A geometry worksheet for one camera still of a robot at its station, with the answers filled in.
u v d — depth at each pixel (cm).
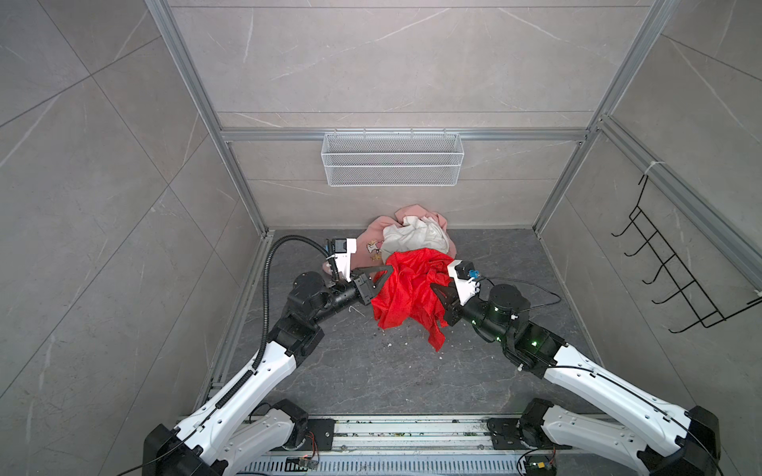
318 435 74
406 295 67
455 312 61
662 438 40
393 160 101
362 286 57
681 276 66
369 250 107
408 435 75
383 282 64
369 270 63
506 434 73
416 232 104
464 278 57
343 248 59
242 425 45
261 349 49
